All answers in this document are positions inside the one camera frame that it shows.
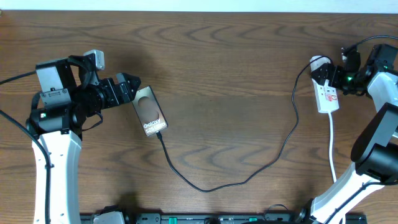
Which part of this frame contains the Galaxy S25 Ultra smartphone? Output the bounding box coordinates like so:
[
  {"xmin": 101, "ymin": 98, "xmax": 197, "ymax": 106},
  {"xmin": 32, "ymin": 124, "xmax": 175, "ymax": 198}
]
[{"xmin": 132, "ymin": 86, "xmax": 169, "ymax": 136}]

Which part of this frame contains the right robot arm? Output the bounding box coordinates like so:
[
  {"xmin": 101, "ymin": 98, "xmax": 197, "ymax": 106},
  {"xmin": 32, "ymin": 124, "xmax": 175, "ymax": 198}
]
[{"xmin": 294, "ymin": 44, "xmax": 397, "ymax": 223}]

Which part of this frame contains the black left camera cable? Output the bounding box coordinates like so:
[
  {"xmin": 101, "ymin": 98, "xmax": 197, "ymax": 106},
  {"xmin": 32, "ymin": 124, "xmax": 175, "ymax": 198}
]
[{"xmin": 0, "ymin": 55, "xmax": 104, "ymax": 224}]

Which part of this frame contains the white USB charger adapter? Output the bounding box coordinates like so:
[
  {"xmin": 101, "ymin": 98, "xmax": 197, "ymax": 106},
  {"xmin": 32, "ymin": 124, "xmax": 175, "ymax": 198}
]
[{"xmin": 310, "ymin": 55, "xmax": 330, "ymax": 71}]

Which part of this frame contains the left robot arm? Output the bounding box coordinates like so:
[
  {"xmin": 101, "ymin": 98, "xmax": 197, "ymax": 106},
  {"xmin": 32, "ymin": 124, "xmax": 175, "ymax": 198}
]
[{"xmin": 26, "ymin": 50, "xmax": 141, "ymax": 223}]

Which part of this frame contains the white power strip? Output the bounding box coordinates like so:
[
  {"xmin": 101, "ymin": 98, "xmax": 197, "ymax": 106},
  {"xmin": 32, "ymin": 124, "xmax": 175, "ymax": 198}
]
[{"xmin": 312, "ymin": 79, "xmax": 339, "ymax": 114}]

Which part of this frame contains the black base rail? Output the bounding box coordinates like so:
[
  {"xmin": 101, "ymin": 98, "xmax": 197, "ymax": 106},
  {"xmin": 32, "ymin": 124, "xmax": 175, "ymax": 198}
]
[{"xmin": 80, "ymin": 212, "xmax": 368, "ymax": 224}]

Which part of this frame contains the black USB charging cable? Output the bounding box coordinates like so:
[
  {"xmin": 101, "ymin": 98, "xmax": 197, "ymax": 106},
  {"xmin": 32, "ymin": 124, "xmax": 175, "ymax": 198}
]
[{"xmin": 155, "ymin": 55, "xmax": 333, "ymax": 194}]

